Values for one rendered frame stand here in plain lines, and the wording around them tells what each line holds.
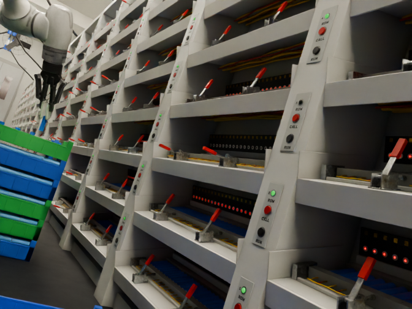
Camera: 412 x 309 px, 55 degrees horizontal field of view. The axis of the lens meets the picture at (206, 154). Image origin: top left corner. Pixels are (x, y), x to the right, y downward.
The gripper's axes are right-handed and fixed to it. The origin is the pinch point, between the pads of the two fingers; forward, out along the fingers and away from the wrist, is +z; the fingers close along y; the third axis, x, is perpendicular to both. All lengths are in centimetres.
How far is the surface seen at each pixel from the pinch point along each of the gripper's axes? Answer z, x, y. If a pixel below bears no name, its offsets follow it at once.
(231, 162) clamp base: -23, -59, 77
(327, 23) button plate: -59, -64, 86
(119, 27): -30, 120, -17
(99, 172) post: 31.3, 24.2, 19.8
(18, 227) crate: 37.5, -28.4, 10.1
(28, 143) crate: 8.2, -17.8, 4.0
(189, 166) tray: -14, -49, 67
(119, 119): 2.0, 24.2, 23.7
